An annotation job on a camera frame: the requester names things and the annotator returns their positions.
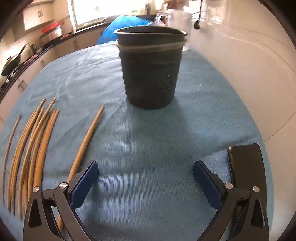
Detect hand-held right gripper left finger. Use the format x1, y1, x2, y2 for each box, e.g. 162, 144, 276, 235
23, 160, 100, 241

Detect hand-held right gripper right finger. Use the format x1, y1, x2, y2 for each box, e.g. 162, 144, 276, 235
193, 160, 270, 241

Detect light wooden chopstick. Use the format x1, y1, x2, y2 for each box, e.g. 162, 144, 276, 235
57, 105, 105, 232

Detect bunch of bamboo chopsticks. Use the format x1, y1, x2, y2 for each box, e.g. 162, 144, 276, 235
7, 97, 60, 220

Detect dark grey utensil holder bucket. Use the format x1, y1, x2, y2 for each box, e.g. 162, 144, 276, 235
114, 26, 188, 109

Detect black smartphone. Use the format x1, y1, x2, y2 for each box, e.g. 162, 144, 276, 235
228, 143, 266, 193

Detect blue towel cloth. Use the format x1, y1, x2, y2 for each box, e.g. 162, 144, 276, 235
0, 43, 274, 241

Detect black kitchen countertop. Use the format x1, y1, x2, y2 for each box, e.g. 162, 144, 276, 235
0, 22, 109, 100

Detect beige lower cabinets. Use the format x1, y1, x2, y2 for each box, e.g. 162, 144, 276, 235
0, 25, 104, 121

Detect black wok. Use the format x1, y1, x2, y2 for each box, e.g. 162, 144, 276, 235
1, 44, 28, 77

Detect metal appliance box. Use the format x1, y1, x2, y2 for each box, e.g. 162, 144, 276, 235
39, 31, 63, 43

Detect blue plastic bag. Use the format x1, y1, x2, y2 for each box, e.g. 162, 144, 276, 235
97, 14, 153, 44

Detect clear glass mug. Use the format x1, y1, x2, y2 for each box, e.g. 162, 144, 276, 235
154, 8, 193, 51

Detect beige upper cabinet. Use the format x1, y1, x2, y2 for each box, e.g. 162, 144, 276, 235
22, 0, 70, 30

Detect kitchen window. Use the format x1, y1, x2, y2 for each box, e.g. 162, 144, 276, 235
72, 0, 167, 26

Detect black cable with round plug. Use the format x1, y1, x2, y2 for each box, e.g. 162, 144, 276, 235
191, 0, 204, 30

